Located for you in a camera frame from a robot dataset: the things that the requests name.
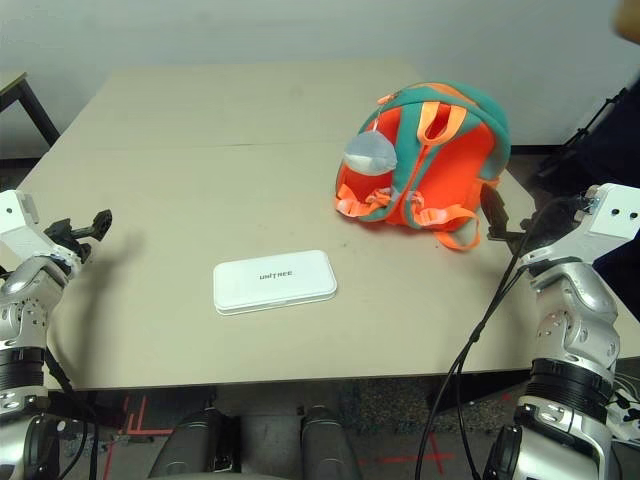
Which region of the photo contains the grey plush shark keychain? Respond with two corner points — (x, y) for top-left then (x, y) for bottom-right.
(342, 107), (399, 175)

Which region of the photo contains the orange and teal backpack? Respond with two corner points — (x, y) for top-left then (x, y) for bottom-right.
(332, 81), (512, 254)

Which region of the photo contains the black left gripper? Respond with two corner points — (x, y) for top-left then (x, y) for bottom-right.
(43, 208), (113, 264)

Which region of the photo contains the grey robot left leg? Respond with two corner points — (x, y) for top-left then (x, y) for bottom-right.
(149, 407), (241, 480)

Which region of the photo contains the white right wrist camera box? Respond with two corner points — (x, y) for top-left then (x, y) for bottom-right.
(582, 182), (640, 251)

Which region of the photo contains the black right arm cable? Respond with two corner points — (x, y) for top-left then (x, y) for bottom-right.
(414, 197), (556, 480)

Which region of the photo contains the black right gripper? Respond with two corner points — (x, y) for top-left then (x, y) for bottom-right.
(481, 191), (561, 261)

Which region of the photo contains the grey robot right leg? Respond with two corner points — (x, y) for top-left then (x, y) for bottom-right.
(299, 404), (364, 480)

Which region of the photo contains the beige side table black frame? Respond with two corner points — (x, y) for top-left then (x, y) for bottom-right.
(0, 69), (61, 151)

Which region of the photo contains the white Unitree box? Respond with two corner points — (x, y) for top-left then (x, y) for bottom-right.
(212, 248), (339, 317)

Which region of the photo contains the flat black left arm cable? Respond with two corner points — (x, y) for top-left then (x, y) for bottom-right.
(42, 349), (101, 480)

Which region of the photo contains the grey robot leg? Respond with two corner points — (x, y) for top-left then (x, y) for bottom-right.
(149, 407), (241, 480)
(299, 404), (364, 480)

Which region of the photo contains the black tripod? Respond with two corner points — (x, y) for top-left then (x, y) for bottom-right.
(564, 87), (629, 151)

